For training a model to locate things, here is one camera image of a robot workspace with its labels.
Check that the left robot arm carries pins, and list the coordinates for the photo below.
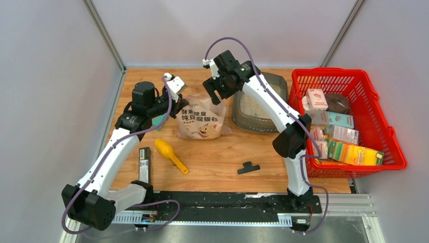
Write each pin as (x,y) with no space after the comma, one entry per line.
(90,200)

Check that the pink white carton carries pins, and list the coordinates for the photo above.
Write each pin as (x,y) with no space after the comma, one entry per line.
(314,99)

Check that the yellow sponge pack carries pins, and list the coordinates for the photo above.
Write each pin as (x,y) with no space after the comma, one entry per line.
(353,154)

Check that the black bag clip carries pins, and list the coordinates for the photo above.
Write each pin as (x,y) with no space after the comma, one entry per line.
(247,168)

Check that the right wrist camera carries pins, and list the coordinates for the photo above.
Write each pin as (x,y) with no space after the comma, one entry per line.
(211,65)

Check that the teal pink box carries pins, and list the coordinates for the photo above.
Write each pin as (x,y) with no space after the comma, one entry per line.
(326,118)

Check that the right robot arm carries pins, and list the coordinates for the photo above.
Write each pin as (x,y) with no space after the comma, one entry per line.
(291,142)

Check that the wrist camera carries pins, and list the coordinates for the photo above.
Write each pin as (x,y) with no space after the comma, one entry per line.
(211,65)
(175,84)

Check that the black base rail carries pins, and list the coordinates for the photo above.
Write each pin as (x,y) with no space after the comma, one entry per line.
(222,209)

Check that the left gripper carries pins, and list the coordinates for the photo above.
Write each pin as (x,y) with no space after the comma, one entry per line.
(178,106)

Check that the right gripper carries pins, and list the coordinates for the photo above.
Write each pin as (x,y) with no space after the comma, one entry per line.
(211,84)

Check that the pink cat litter bag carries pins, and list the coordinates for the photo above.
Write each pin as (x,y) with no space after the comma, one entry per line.
(201,119)

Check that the red plastic basket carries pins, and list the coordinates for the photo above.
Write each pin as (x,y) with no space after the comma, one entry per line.
(369,119)

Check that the white patterned box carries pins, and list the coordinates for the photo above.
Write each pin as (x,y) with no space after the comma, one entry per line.
(342,134)

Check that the black flat box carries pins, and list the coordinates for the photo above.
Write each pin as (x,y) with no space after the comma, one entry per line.
(144,164)

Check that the yellow plastic scoop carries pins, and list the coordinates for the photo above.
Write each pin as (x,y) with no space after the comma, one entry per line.
(167,151)

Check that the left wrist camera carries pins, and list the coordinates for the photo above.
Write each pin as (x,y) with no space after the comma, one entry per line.
(175,84)

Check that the brown round container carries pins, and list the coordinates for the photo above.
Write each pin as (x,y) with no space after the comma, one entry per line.
(337,103)

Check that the grey litter box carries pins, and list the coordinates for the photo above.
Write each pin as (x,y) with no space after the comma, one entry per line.
(249,116)

